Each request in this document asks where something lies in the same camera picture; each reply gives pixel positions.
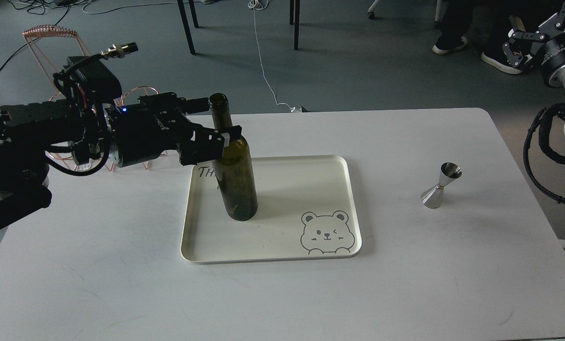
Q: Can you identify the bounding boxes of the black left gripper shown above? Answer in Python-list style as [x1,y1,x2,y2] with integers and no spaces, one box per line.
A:
[106,92,242,168]

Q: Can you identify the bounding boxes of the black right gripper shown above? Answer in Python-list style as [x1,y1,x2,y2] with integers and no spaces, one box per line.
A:
[502,0,565,74]

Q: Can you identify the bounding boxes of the dark green wine bottle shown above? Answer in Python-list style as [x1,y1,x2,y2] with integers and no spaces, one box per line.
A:
[208,93,259,222]

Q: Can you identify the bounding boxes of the silver steel jigger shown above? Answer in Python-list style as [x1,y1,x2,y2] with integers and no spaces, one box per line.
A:
[420,162,463,209]

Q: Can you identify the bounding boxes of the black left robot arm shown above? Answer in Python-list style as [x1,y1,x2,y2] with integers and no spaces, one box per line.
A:
[0,43,242,230]

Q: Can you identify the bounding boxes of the seated person dark trousers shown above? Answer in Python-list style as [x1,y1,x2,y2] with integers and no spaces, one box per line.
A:
[431,0,562,75]

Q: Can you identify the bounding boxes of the white shoe right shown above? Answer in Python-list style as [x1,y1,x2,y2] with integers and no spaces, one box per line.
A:
[481,53,524,75]

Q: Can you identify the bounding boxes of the white shoe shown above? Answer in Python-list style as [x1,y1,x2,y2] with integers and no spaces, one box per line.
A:
[481,53,524,75]
[431,38,468,55]

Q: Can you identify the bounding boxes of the black table leg left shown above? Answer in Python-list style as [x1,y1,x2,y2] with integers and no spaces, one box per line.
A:
[177,0,199,55]

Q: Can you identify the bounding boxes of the black table leg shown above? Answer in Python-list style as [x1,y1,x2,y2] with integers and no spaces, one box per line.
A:
[177,0,199,55]
[289,0,300,51]

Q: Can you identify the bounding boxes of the white shoe left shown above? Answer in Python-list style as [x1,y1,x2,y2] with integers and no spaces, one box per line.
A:
[431,38,468,55]

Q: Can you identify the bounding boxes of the cream tray with bear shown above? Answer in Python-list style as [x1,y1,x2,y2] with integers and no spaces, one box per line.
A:
[180,155,362,264]

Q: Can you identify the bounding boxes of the black table leg right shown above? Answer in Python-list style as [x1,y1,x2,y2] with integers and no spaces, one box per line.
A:
[289,0,300,51]

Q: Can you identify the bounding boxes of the black corrugated cable loop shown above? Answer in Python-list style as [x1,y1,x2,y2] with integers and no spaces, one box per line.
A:
[523,103,565,209]

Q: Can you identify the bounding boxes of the white cable on floor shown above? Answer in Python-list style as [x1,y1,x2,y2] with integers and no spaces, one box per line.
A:
[247,0,303,113]

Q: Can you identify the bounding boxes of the rose gold wire wine rack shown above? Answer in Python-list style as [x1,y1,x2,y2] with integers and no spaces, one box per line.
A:
[22,25,159,172]

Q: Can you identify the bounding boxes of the black cables on floor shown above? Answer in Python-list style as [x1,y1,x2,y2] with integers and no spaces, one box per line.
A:
[0,0,179,88]

